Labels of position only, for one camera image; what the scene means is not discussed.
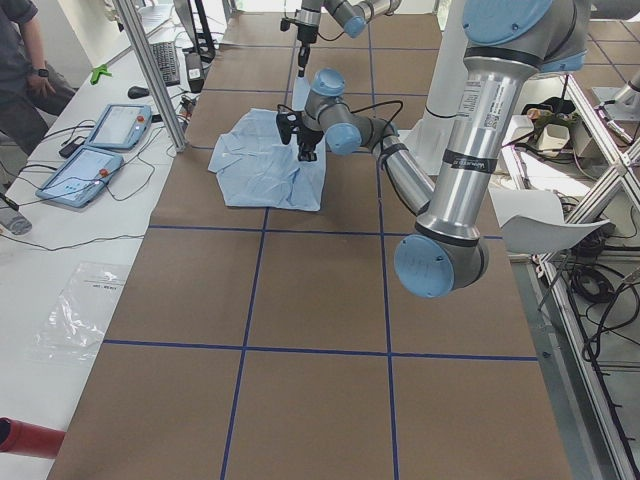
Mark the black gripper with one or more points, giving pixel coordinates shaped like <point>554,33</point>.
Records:
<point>303,35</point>
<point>307,137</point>

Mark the light blue button shirt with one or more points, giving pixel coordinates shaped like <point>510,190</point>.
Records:
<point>255,169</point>

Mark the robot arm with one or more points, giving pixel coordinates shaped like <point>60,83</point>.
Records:
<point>352,18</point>
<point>504,44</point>

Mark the black keyboard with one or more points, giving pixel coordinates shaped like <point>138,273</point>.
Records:
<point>165,56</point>

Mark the black computer mouse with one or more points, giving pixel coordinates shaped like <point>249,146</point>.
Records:
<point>137,92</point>

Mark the upper blue teach pendant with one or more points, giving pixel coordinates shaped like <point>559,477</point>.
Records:
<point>120,127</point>

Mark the blue teach pendant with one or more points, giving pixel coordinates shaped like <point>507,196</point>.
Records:
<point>81,178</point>
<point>120,127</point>

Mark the green plastic object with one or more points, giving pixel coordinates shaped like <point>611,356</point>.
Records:
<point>99,72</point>

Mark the lower blue teach pendant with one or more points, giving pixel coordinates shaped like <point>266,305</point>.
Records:
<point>81,178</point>

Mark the black phone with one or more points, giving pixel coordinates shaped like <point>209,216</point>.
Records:
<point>71,147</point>

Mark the person in grey shirt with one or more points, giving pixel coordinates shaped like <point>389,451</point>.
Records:
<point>29,84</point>

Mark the clear plastic bag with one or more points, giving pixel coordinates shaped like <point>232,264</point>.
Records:
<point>75,328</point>

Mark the red cylinder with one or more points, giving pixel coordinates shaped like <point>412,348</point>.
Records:
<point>25,439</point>

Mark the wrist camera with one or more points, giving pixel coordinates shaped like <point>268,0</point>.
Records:
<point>288,122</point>
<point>287,22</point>

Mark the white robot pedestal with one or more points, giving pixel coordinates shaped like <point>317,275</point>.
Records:
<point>430,135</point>

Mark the aluminium frame post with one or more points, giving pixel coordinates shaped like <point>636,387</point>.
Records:
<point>151,72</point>

